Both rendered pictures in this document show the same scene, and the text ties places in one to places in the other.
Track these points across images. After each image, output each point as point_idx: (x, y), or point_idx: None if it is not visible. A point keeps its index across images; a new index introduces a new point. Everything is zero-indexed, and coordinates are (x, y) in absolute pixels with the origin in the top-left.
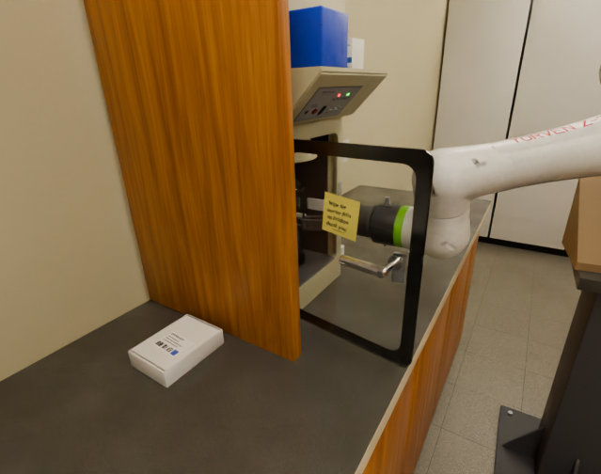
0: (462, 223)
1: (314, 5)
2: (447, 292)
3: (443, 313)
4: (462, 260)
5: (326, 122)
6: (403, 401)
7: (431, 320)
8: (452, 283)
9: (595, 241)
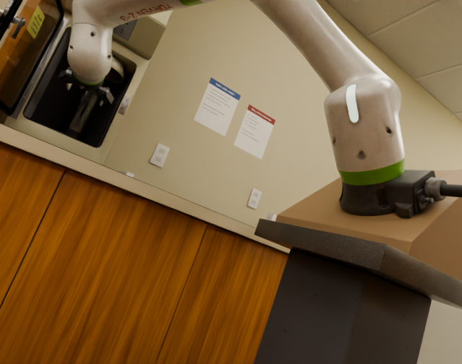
0: (81, 30)
1: None
2: (129, 180)
3: (162, 264)
4: (197, 206)
5: (126, 49)
6: (2, 220)
7: (68, 151)
8: (155, 196)
9: (312, 203)
